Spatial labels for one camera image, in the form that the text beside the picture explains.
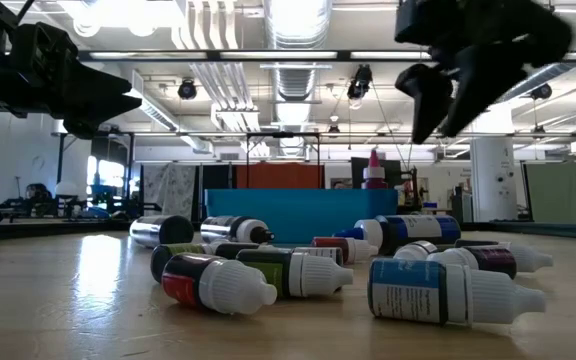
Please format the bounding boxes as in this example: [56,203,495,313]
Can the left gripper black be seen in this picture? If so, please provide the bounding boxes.
[0,20,143,141]

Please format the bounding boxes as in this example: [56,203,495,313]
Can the small green label dropper bottle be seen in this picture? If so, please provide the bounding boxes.
[235,248,355,300]

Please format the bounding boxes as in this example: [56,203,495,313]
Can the pale green partition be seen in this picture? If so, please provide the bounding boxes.
[523,162,576,225]

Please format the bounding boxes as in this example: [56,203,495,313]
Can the black metal gantry frame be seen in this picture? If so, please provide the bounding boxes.
[245,131,322,190]

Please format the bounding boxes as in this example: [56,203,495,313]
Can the teal plastic bin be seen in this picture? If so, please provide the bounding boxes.
[204,188,399,245]

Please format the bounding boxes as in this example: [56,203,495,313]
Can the white round pillar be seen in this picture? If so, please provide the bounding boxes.
[469,107,519,223]

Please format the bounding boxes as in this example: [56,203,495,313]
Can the large pink tip bottle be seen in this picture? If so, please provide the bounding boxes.
[361,148,388,190]

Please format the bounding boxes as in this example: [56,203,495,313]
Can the large blue tip bottle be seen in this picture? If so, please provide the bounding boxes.
[332,214,463,256]

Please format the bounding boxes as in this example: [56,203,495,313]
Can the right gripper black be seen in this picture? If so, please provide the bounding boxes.
[395,0,574,145]

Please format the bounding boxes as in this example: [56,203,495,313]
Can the orange partition panel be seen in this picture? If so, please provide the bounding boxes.
[235,162,325,190]

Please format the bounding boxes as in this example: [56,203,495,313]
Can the black metal table frame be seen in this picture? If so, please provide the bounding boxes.
[0,217,576,242]

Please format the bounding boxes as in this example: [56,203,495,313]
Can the large black tip bottle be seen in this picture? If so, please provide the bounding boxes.
[200,215,277,245]

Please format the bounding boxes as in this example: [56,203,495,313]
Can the small blue label dropper bottle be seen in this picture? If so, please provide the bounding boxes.
[366,257,548,326]

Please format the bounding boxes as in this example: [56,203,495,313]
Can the small dark red dropper bottle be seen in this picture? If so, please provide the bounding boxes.
[310,236,380,265]

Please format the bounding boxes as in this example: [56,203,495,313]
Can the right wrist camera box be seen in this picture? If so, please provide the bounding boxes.
[394,0,438,47]

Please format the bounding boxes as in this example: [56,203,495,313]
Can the large purple tip bottle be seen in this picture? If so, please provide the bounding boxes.
[128,214,195,250]

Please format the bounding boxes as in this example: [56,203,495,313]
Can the black ceiling spotlight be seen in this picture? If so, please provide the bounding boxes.
[530,82,553,101]
[176,77,198,101]
[346,63,374,101]

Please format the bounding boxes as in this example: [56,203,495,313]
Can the black overhead crossbar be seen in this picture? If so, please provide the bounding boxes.
[77,48,576,64]

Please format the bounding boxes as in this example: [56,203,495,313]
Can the small red label dropper bottle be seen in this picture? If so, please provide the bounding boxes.
[160,252,279,316]

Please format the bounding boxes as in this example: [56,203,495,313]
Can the small maroon label dropper bottle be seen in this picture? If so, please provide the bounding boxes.
[425,244,518,280]

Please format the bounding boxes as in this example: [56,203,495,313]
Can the patterned grey curtain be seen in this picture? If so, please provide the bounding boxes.
[142,163,198,221]

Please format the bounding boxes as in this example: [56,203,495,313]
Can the small white label dropper bottle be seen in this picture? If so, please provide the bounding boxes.
[292,245,345,266]

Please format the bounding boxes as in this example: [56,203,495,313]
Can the small grey dropper bottle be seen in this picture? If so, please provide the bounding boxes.
[392,240,439,261]

